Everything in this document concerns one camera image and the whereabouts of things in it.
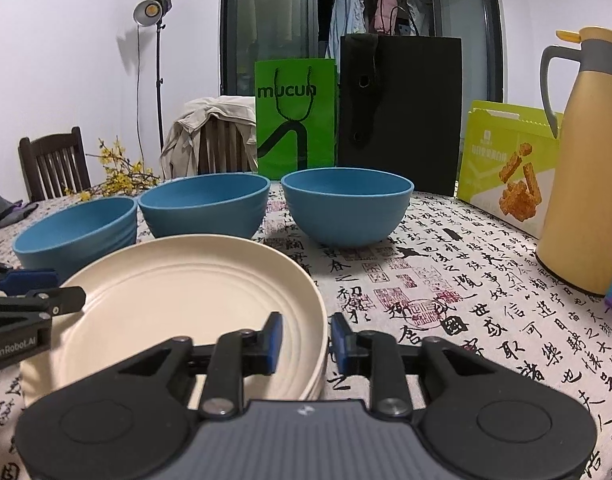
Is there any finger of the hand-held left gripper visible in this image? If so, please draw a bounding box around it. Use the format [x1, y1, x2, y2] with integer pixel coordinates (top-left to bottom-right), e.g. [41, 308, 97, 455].
[0, 286, 87, 318]
[0, 262, 61, 297]

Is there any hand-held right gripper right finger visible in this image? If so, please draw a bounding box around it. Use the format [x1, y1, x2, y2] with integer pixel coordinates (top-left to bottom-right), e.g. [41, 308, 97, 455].
[331, 312, 497, 421]

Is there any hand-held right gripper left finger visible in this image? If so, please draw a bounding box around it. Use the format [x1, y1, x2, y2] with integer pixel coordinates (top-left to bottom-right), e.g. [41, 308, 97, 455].
[117, 312, 283, 421]

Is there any blue bowl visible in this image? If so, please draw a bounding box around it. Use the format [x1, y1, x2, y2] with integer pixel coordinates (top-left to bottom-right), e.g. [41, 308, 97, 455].
[12, 197, 138, 272]
[281, 168, 415, 247]
[137, 173, 271, 241]

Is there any grey cloth pouch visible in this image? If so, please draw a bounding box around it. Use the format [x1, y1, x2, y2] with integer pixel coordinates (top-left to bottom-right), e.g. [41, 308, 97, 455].
[0, 192, 39, 233]

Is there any yellow blossom branch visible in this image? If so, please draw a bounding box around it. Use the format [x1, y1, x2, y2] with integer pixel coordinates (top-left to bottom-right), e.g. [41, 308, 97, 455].
[63, 135, 162, 201]

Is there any dark wooden chair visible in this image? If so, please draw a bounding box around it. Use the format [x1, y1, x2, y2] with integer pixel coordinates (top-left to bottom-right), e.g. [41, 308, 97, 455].
[17, 126, 92, 203]

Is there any brown slatted wooden chair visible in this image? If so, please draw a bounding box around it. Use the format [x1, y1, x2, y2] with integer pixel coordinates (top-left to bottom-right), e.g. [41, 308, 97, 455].
[198, 115, 257, 176]

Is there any green paper bag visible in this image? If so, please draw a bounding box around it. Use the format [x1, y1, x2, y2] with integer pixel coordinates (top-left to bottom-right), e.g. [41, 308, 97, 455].
[254, 58, 337, 179]

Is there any yellow green snack box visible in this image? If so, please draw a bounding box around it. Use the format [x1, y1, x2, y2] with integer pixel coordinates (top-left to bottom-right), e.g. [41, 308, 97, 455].
[457, 100, 564, 240]

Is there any beige jacket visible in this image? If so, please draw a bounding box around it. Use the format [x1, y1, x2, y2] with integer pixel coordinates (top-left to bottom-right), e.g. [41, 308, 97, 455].
[160, 95, 259, 181]

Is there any black paper bag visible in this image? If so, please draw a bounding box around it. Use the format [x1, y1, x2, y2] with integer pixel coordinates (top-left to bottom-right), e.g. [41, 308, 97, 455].
[337, 5, 463, 196]

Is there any yellow thermos jug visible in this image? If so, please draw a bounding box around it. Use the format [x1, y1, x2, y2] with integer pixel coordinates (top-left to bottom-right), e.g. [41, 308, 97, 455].
[535, 26, 612, 297]

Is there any studio light on stand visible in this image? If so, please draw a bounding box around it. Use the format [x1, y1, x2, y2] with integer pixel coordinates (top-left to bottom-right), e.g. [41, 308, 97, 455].
[133, 0, 174, 153]

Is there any black framed sliding glass door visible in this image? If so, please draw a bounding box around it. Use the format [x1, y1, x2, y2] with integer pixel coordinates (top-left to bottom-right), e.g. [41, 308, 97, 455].
[220, 0, 502, 111]

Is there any light blue hanging shirt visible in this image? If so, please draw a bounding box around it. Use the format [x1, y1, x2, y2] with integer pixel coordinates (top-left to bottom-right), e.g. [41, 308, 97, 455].
[328, 0, 367, 58]

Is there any pink hanging jacket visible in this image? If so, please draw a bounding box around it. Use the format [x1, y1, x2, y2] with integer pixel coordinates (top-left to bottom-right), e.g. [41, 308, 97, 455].
[368, 0, 399, 33]

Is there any white hanging shirt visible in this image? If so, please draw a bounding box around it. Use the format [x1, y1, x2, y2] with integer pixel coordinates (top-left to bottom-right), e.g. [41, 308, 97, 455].
[403, 0, 429, 36]

